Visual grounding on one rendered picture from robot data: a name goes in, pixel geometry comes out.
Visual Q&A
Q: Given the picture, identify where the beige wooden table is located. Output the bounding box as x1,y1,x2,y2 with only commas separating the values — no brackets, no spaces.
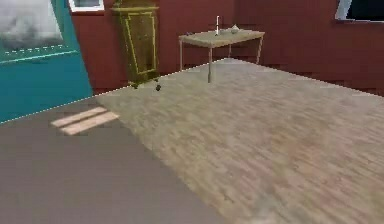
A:
178,28,266,84

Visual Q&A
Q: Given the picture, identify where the olive green wheeled cabinet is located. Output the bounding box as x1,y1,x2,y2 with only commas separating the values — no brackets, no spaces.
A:
110,0,163,92

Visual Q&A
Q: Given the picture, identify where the dark window with white frame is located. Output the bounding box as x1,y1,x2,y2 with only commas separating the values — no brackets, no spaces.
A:
334,0,384,24

